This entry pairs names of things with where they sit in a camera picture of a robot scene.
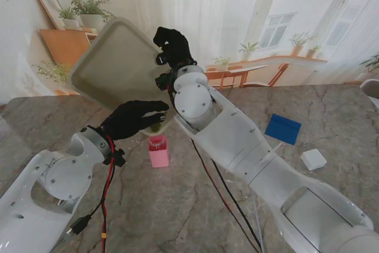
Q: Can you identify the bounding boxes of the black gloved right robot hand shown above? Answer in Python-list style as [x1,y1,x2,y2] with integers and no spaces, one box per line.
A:
[152,26,198,69]

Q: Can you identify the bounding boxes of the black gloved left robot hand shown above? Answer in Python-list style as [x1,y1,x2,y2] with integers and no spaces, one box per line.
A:
[99,100,170,141]

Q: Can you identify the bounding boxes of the pink square jar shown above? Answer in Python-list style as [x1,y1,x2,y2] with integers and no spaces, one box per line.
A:
[147,134,170,168]

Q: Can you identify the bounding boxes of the cream baking tray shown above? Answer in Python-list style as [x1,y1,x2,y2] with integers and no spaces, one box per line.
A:
[67,17,176,136]

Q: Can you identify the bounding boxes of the blue scraper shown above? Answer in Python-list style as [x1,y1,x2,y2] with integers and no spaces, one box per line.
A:
[264,113,302,146]

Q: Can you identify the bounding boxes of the white square jar lid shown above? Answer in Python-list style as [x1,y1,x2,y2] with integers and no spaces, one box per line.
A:
[300,149,327,171]

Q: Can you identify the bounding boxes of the scattered green beans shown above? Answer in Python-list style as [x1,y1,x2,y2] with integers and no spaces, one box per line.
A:
[149,112,169,134]

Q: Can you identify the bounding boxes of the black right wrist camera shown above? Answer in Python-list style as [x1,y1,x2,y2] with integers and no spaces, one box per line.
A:
[155,71,173,92]

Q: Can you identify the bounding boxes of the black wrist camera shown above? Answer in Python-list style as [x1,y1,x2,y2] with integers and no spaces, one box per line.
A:
[103,148,127,167]
[155,71,173,92]

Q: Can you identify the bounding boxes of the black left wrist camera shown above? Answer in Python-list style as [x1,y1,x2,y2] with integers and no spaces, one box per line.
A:
[103,148,127,167]

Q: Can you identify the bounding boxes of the red left arm cable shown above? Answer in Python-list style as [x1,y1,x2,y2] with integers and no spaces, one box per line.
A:
[99,136,117,253]

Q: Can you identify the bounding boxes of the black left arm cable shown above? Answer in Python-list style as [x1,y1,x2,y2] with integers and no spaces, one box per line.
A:
[65,164,116,241]

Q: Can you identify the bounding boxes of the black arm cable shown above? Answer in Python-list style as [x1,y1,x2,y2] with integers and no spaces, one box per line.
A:
[65,164,116,241]
[191,139,266,253]

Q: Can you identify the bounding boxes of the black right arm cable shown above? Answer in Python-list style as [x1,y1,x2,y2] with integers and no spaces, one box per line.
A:
[191,139,266,253]

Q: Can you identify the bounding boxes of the thin grey cable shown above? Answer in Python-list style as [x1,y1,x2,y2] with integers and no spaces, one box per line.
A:
[250,192,265,252]

